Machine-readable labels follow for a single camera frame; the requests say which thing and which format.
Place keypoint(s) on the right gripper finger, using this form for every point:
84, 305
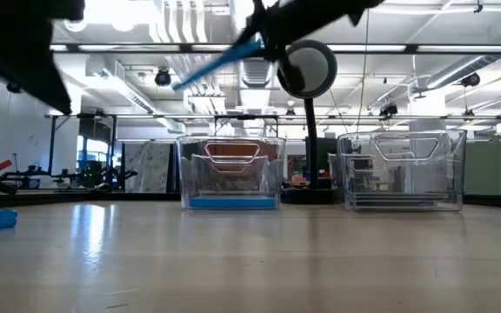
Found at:
290, 69
263, 19

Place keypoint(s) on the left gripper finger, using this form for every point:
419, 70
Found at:
15, 71
48, 74

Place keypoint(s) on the black desk lamp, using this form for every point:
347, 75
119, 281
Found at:
315, 65

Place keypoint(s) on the overhead light bar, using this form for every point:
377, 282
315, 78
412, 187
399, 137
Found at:
411, 48

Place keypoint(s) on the background robot station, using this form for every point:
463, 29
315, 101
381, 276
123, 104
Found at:
89, 174

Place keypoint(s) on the grey marbled panel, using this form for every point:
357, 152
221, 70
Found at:
148, 167

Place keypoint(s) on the clear plastic bin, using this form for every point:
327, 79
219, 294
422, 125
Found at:
450, 174
189, 174

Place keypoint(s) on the grey-green partition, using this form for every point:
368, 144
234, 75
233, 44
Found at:
494, 165

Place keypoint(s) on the black ceiling camera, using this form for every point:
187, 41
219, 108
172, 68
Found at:
13, 88
389, 110
162, 77
470, 80

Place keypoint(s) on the black table frame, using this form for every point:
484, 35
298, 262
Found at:
81, 196

